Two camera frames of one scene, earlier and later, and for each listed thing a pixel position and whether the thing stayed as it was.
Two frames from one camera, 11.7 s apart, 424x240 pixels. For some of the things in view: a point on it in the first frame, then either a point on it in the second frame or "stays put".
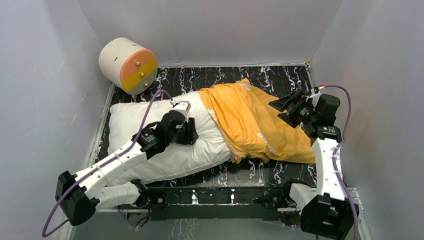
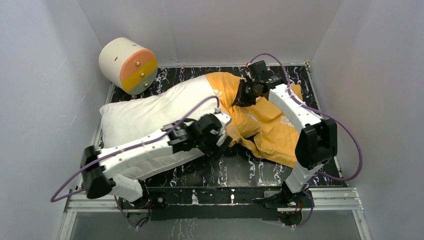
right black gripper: (281, 103) → (241, 100)
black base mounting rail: (219, 202) stays put
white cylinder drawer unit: (126, 64) stays put
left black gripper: (191, 133) → (220, 142)
